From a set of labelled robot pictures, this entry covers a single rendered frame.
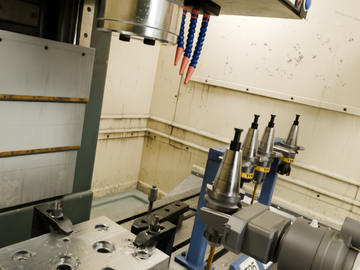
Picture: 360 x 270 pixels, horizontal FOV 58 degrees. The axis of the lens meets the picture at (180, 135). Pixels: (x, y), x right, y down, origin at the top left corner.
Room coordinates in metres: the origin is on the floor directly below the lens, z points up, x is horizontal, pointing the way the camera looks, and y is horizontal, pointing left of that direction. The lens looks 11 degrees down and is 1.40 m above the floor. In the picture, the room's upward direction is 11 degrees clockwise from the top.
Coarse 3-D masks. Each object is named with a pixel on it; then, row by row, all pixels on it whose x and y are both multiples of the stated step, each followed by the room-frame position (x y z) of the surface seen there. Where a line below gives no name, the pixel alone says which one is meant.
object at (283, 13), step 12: (96, 0) 1.08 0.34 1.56; (216, 0) 0.77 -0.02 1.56; (228, 0) 0.74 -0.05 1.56; (240, 0) 0.72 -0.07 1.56; (252, 0) 0.70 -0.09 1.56; (264, 0) 0.69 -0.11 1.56; (276, 0) 0.67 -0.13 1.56; (288, 0) 0.70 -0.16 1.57; (228, 12) 0.88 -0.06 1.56; (240, 12) 0.85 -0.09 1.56; (252, 12) 0.82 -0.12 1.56; (264, 12) 0.80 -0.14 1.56; (276, 12) 0.78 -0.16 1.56; (288, 12) 0.75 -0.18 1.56
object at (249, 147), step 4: (248, 132) 0.80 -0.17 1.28; (252, 132) 0.79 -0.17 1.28; (256, 132) 0.79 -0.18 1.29; (248, 136) 0.79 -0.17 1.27; (252, 136) 0.79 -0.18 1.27; (256, 136) 0.79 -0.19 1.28; (244, 140) 0.80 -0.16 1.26; (248, 140) 0.79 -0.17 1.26; (252, 140) 0.79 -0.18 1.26; (256, 140) 0.79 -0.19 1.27; (244, 144) 0.79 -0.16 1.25; (248, 144) 0.79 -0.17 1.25; (252, 144) 0.79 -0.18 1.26; (256, 144) 0.79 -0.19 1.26; (244, 148) 0.79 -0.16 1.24; (248, 148) 0.79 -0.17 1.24; (252, 148) 0.79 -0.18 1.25; (256, 148) 0.79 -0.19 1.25; (244, 152) 0.79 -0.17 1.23; (248, 152) 0.78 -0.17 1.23; (252, 152) 0.78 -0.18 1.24; (256, 152) 0.79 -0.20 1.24; (252, 156) 0.78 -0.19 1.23
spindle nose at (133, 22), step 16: (112, 0) 0.58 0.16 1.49; (128, 0) 0.57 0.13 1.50; (144, 0) 0.58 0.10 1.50; (160, 0) 0.59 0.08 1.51; (176, 0) 0.61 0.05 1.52; (96, 16) 0.63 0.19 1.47; (112, 16) 0.58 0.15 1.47; (128, 16) 0.57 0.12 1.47; (144, 16) 0.58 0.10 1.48; (160, 16) 0.59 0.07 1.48; (176, 16) 0.62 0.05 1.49; (112, 32) 0.60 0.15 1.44; (128, 32) 0.58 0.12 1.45; (144, 32) 0.58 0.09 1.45; (160, 32) 0.59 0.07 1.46; (176, 32) 0.63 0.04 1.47
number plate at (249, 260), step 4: (248, 260) 0.77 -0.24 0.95; (252, 260) 0.78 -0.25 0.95; (244, 264) 0.75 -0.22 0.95; (248, 264) 0.76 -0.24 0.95; (252, 264) 0.78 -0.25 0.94; (256, 264) 0.79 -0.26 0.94; (240, 268) 0.73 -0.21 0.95; (244, 268) 0.74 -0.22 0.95; (248, 268) 0.75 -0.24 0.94; (252, 268) 0.77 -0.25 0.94; (256, 268) 0.78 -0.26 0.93
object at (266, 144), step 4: (268, 128) 0.88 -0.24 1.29; (272, 128) 0.88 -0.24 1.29; (264, 132) 0.89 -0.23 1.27; (268, 132) 0.88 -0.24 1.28; (272, 132) 0.88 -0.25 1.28; (264, 136) 0.88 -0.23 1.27; (268, 136) 0.88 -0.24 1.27; (272, 136) 0.88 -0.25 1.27; (260, 140) 0.89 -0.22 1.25; (264, 140) 0.88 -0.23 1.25; (268, 140) 0.88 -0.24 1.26; (272, 140) 0.88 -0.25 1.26; (260, 144) 0.88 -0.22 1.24; (264, 144) 0.88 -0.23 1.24; (268, 144) 0.87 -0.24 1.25; (272, 144) 0.88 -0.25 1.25; (260, 148) 0.88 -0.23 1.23; (264, 148) 0.87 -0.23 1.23; (268, 148) 0.87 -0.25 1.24; (272, 148) 0.88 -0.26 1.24; (268, 152) 0.87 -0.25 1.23; (272, 152) 0.88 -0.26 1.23
